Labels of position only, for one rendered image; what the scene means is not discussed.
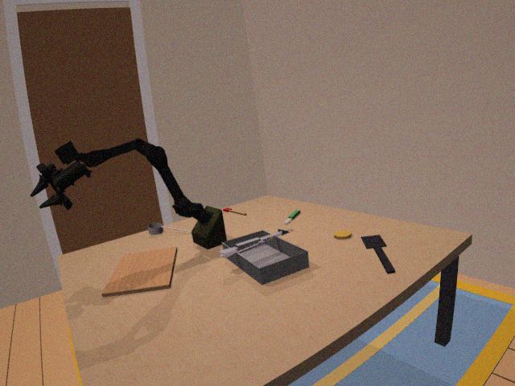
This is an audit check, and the dark grey spatula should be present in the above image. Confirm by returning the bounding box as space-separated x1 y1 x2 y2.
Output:
361 235 395 273

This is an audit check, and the wooden board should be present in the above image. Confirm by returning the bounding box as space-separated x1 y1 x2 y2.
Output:
102 247 178 298

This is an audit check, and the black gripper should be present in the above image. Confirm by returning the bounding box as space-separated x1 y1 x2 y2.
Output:
31 163 75 210

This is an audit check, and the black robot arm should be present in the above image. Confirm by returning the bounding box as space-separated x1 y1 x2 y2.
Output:
54 138 213 226

